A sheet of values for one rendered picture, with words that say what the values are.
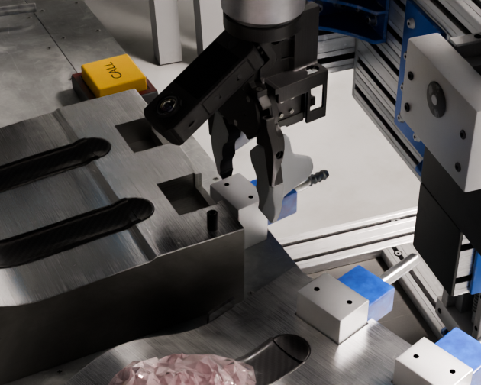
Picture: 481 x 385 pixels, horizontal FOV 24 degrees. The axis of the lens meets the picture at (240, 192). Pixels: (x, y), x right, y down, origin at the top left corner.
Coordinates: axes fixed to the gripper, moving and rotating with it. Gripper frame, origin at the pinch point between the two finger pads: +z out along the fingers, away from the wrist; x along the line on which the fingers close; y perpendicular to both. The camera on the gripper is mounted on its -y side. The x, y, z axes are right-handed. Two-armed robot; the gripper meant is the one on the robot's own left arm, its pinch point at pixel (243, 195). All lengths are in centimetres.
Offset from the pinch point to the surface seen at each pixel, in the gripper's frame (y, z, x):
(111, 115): -6.7, -4.4, 13.9
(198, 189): -5.1, -2.9, 0.2
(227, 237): -7.6, -4.1, -8.4
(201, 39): 85, 76, 139
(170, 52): 79, 81, 145
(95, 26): 8.1, 4.6, 45.5
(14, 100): -8.4, 4.6, 35.3
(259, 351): -11.5, -0.7, -18.7
